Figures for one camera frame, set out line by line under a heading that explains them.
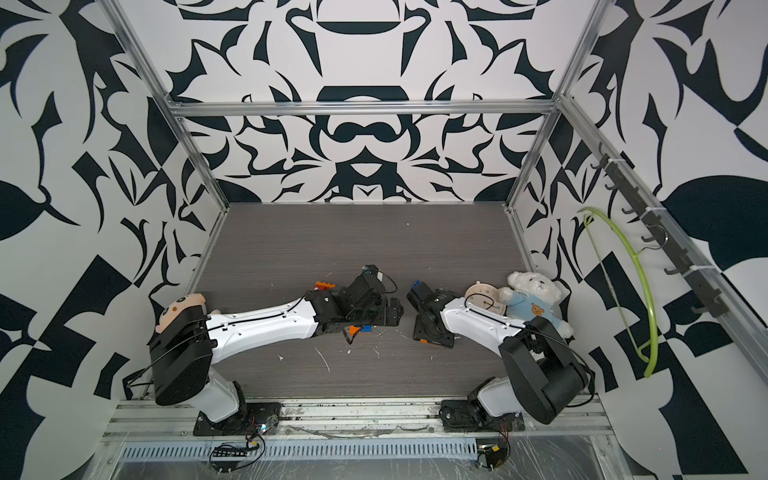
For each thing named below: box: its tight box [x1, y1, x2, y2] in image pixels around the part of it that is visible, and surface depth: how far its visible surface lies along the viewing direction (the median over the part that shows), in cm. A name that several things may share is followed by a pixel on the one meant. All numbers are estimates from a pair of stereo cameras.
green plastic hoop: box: [577, 207, 659, 378], surface depth 62 cm
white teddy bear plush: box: [498, 271, 574, 339], surface depth 88 cm
